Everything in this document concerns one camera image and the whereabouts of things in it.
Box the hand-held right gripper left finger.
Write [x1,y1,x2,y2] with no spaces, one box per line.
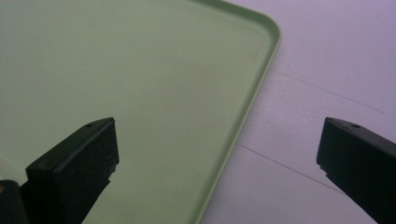
[20,117,120,224]

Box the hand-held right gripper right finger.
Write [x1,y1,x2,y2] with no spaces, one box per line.
[316,117,396,224]

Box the light green plastic tray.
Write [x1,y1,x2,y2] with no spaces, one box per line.
[0,0,283,224]

